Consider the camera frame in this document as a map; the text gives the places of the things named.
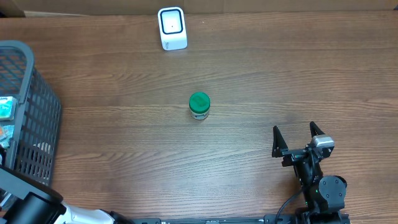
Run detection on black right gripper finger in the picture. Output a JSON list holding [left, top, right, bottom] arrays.
[[272, 126, 288, 152], [310, 121, 325, 137]]

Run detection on green lid jar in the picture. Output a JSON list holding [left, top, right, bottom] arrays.
[[188, 92, 211, 120]]

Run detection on orange tissue pack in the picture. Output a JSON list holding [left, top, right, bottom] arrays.
[[1, 125, 14, 149]]

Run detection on green Kleenex tissue pack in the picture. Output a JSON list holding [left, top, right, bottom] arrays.
[[0, 96, 17, 121]]

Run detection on brown white snack pouch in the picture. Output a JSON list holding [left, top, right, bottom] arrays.
[[34, 142, 53, 155]]

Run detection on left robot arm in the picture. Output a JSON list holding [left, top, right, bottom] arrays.
[[1, 166, 134, 224]]

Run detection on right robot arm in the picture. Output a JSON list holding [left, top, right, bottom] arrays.
[[269, 121, 351, 224]]

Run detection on white barcode scanner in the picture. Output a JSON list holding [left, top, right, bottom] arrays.
[[157, 6, 188, 51]]

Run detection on grey plastic mesh basket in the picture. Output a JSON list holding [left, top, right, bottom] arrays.
[[1, 40, 62, 186]]

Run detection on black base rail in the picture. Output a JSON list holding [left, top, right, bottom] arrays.
[[131, 214, 351, 224]]

